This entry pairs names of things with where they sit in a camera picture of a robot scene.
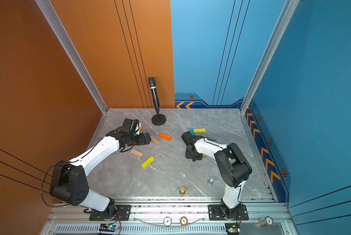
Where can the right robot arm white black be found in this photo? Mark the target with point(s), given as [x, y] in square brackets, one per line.
[233, 166]

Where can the teal block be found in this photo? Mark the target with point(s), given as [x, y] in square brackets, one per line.
[191, 131]

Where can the silver cylinder weight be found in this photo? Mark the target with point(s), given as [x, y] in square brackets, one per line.
[210, 181]

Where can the tan block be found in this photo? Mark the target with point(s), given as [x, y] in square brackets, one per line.
[154, 140]
[137, 153]

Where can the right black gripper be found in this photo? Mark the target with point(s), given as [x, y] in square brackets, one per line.
[187, 154]

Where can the brass cylinder weight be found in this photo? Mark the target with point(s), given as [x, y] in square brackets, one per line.
[182, 191]

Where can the white round disc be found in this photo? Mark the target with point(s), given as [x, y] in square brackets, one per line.
[167, 221]

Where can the tan block upper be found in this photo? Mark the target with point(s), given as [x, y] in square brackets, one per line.
[154, 140]

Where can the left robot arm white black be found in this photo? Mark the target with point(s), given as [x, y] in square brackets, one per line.
[69, 178]

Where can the green circuit board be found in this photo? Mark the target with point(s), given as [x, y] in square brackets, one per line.
[232, 229]
[108, 229]

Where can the tan block lower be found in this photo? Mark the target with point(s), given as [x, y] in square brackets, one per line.
[137, 153]

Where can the yellow block diagonal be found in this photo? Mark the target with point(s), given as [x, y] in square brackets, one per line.
[146, 163]

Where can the aluminium front rail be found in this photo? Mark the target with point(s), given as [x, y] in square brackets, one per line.
[156, 209]

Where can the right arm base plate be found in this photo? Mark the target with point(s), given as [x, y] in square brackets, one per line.
[222, 212]

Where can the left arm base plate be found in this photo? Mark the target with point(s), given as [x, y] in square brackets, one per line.
[117, 212]

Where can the left green circuit board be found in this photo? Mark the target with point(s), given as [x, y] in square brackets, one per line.
[108, 229]

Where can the copper round disc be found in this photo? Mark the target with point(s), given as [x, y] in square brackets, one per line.
[184, 221]

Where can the orange block centre upper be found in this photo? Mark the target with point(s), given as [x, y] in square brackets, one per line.
[164, 136]

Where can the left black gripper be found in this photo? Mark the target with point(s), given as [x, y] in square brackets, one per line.
[143, 139]

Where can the black microphone on stand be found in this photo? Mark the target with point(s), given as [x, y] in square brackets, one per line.
[158, 119]

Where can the right green circuit board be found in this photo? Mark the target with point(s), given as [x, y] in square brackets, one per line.
[232, 229]

